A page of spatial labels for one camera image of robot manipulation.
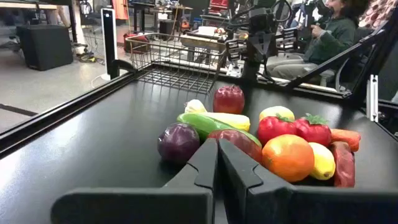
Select red apple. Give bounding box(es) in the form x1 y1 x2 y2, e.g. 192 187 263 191
213 85 246 115

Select white fan cable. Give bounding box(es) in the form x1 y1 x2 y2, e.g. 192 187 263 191
90 73 111 88

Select orange hanging cloth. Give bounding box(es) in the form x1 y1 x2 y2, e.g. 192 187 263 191
111 0 129 21

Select floral patterned fabric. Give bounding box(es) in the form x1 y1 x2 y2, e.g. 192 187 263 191
358 0 398 30

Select orange carrot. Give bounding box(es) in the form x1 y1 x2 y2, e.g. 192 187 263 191
330 128 362 152

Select black speaker box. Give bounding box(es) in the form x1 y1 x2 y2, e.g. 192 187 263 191
16 24 74 72

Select grey office chair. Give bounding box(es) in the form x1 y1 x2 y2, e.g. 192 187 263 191
319 27 376 88

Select copper wire basket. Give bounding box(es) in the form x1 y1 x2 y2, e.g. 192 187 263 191
125 32 228 95

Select green cucumber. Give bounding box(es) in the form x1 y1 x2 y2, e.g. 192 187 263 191
177 112 262 149

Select person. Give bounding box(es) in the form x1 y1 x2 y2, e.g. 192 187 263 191
266 0 371 80

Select red chili pepper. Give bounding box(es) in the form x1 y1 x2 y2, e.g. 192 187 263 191
330 141 356 189

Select white tower fan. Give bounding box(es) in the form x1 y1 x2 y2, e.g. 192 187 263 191
99 7 119 82

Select black table frame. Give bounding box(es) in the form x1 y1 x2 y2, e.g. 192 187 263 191
0 12 398 160

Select silver aluminium upright profile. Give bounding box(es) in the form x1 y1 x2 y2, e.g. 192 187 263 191
366 74 379 123

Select red tomato green stem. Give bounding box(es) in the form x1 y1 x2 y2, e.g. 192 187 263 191
257 113 298 146
293 113 332 147

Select large yellow lemon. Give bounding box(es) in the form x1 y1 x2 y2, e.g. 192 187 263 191
259 105 295 123

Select small yellow lemon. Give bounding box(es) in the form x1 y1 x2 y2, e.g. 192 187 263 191
308 142 336 181

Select dark red oval produce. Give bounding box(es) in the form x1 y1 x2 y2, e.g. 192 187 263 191
207 129 263 163

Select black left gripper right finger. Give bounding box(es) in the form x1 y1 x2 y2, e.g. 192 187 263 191
218 138 398 224

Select red bag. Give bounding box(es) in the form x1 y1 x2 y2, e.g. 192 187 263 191
123 32 150 54

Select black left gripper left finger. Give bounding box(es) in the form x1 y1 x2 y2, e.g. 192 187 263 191
50 138 218 224

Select orange fruit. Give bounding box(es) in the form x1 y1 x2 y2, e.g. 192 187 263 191
261 134 315 183

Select yellow corn cob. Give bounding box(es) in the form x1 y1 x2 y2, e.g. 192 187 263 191
198 111 251 133

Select black rail clamp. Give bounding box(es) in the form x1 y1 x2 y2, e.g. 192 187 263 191
111 58 138 79

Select purple onion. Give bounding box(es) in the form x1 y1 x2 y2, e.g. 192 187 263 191
157 122 201 165

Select wooden top background desk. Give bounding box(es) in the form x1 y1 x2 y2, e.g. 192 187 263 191
0 0 78 44

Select wooden background table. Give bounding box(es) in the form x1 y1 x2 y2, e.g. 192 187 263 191
179 30 228 65

